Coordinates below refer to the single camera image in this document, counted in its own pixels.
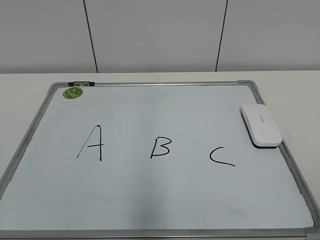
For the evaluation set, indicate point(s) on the white whiteboard eraser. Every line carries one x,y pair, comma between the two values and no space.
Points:
261,125

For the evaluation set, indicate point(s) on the round green magnet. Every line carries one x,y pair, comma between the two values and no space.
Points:
72,93

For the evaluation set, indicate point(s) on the white board with grey frame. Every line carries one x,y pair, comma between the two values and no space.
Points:
152,160

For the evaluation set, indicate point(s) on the black clip on board frame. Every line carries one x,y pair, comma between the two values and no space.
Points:
81,84

